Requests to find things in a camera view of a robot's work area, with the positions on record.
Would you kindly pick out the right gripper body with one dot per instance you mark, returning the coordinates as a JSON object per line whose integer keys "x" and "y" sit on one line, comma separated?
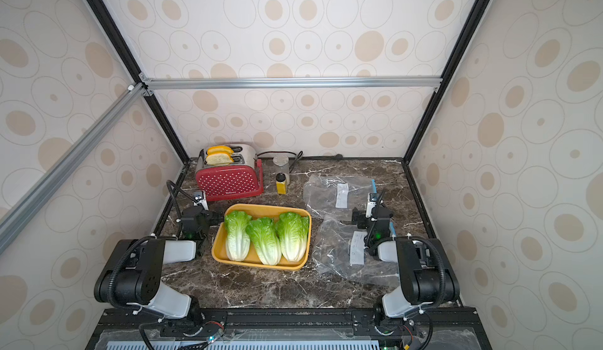
{"x": 366, "y": 216}

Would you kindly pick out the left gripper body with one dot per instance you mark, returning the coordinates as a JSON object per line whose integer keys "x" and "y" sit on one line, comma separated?
{"x": 206, "y": 220}

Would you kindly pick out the chinese cabbage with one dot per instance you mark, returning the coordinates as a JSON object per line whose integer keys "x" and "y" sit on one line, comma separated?
{"x": 238, "y": 241}
{"x": 293, "y": 232}
{"x": 263, "y": 235}

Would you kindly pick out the clear zipper bag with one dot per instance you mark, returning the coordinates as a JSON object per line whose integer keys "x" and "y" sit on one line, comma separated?
{"x": 339, "y": 249}
{"x": 337, "y": 196}

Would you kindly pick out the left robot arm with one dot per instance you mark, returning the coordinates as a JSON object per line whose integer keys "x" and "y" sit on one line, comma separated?
{"x": 131, "y": 278}

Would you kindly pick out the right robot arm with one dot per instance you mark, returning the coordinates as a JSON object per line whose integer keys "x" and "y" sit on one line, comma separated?
{"x": 426, "y": 277}

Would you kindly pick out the yellow tray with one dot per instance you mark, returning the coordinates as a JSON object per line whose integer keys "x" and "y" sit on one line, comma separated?
{"x": 259, "y": 211}

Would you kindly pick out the red silver toaster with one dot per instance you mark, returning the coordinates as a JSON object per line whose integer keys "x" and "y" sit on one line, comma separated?
{"x": 239, "y": 180}

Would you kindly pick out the white bread slice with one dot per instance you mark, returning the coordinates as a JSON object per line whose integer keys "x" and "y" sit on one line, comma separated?
{"x": 219, "y": 159}

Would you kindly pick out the yellow bread slice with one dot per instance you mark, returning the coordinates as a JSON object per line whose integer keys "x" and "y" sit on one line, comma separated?
{"x": 222, "y": 149}

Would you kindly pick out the yellow spice bottle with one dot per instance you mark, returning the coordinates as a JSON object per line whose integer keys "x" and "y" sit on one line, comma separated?
{"x": 281, "y": 183}

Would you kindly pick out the clear glass jar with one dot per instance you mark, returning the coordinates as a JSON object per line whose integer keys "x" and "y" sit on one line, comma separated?
{"x": 282, "y": 164}

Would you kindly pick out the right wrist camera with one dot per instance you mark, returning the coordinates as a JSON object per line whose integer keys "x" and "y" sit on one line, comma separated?
{"x": 372, "y": 201}

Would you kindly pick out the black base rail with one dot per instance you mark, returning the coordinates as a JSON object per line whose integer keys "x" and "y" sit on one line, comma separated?
{"x": 351, "y": 328}

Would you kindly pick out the left diagonal aluminium rail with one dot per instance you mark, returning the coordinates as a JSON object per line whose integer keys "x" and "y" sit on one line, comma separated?
{"x": 24, "y": 211}

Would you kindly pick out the horizontal aluminium rail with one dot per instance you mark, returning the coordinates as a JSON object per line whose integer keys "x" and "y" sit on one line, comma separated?
{"x": 293, "y": 83}

